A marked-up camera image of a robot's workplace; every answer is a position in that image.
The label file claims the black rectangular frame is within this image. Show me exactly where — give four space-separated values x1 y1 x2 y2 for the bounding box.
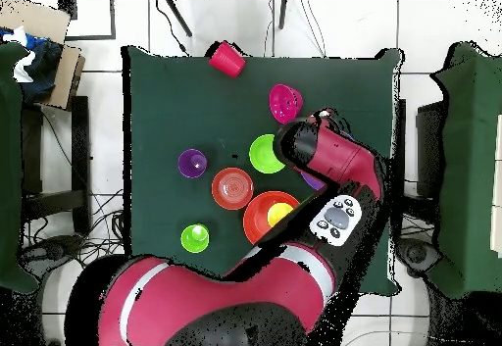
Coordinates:
58 0 117 41

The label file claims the red cup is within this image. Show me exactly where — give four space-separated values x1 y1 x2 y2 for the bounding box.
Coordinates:
208 40 247 78

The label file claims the green cloth covered table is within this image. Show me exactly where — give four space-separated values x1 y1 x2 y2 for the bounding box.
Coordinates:
425 41 502 300
0 41 40 294

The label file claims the black stool frame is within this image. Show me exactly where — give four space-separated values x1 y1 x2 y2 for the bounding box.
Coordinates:
21 95 92 235

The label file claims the blue and white cloth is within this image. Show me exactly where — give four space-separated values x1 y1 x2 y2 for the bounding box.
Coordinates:
0 25 64 104

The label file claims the small green bowl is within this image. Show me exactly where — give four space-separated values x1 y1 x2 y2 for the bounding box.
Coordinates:
248 133 286 174

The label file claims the green cup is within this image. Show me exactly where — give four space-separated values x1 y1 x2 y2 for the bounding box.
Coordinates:
179 222 211 254

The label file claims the dark green tablecloth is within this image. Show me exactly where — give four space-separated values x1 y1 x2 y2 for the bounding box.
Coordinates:
121 45 403 296

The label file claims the yellow cup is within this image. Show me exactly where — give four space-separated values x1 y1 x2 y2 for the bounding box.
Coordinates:
267 201 294 228

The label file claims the purple cup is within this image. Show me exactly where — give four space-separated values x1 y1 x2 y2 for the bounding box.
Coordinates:
176 148 209 179

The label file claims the large purple bowl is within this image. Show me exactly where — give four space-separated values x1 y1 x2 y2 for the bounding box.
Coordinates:
299 170 326 191

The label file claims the large orange-red bowl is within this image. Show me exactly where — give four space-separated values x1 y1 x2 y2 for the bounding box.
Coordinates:
242 190 301 245

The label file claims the cardboard box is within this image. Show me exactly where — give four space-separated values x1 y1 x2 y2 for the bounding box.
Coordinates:
0 0 86 110

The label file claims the pink bowl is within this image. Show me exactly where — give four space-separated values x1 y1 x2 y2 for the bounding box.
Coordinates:
268 83 304 124

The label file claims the tangle of cables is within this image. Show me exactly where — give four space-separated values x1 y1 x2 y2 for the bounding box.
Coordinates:
19 188 130 269

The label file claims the small orange bowl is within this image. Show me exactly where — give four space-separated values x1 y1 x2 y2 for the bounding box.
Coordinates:
211 166 255 211

